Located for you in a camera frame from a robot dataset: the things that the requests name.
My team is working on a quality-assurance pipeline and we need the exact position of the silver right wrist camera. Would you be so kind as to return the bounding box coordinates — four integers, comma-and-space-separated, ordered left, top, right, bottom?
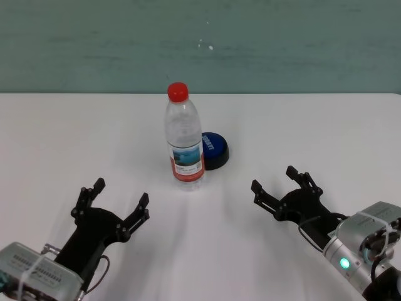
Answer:
327, 201, 401, 255

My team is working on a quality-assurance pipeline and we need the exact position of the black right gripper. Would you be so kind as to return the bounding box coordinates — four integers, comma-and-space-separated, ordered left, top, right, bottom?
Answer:
250, 166, 348, 251

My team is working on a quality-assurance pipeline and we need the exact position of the clear water bottle red cap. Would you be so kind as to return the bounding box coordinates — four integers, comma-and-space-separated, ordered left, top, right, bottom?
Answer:
164, 82, 207, 192

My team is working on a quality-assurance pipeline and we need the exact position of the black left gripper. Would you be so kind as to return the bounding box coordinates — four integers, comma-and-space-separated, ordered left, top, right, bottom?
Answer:
55, 177, 150, 283

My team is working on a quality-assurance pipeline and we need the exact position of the thin left gripper cable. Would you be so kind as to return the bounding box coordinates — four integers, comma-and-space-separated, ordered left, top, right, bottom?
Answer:
84, 254, 110, 294

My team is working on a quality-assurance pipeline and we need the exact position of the blue push button black base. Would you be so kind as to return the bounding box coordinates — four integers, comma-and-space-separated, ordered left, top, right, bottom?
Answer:
200, 131, 230, 171

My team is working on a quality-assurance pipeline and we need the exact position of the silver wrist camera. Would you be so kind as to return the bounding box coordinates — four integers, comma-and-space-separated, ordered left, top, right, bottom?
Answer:
327, 201, 401, 255
0, 241, 85, 301

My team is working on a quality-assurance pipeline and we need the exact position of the white zip tie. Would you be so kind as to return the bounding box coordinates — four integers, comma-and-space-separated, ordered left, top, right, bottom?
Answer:
357, 211, 401, 251
17, 255, 44, 301

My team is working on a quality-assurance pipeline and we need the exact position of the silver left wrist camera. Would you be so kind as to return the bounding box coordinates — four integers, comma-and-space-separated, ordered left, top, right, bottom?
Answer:
0, 241, 85, 301

